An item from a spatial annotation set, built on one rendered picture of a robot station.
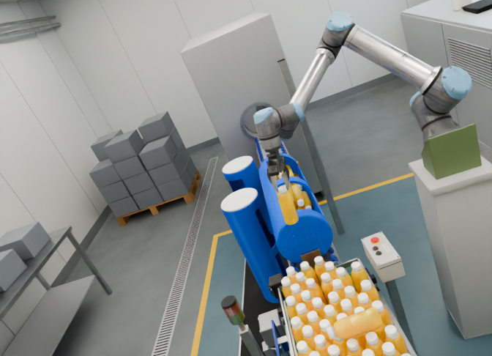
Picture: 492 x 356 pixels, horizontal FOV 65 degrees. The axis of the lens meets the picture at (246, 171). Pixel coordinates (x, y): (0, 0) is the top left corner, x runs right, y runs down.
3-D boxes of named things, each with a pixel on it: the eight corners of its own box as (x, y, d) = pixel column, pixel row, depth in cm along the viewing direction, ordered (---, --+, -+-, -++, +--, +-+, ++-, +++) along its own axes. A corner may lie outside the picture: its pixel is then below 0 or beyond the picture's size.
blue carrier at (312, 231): (302, 182, 278) (293, 147, 266) (338, 254, 197) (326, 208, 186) (265, 194, 279) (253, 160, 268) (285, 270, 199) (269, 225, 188)
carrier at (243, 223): (274, 310, 291) (304, 288, 298) (229, 217, 256) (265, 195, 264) (258, 290, 316) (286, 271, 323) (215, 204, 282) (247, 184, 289)
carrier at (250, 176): (263, 235, 382) (254, 255, 360) (230, 160, 348) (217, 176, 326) (290, 233, 368) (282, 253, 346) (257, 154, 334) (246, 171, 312)
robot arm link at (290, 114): (293, 110, 182) (269, 118, 179) (298, 96, 171) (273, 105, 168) (302, 126, 178) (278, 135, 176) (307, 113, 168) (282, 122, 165)
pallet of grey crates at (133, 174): (200, 176, 623) (168, 110, 577) (193, 201, 551) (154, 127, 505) (136, 199, 647) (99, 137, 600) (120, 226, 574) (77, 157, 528)
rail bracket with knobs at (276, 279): (291, 286, 197) (284, 270, 193) (293, 295, 190) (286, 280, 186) (273, 292, 198) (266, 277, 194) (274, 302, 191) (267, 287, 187)
